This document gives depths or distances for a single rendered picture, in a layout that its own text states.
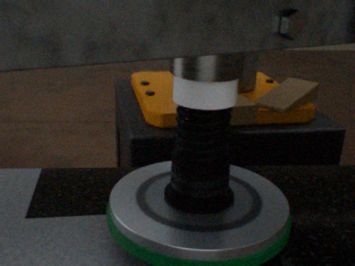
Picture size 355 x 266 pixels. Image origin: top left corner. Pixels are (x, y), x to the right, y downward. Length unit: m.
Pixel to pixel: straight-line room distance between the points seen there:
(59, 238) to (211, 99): 0.26
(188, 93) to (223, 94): 0.04
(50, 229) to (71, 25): 0.33
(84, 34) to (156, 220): 0.24
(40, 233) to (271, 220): 0.28
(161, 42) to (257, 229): 0.23
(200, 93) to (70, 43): 0.17
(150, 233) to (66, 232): 0.15
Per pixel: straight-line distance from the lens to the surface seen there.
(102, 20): 0.32
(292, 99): 1.26
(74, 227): 0.58
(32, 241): 0.56
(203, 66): 0.43
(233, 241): 0.45
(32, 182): 0.70
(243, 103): 1.08
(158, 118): 1.14
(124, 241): 0.47
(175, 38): 0.36
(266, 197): 0.54
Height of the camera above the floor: 1.14
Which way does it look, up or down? 21 degrees down
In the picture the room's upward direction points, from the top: 2 degrees clockwise
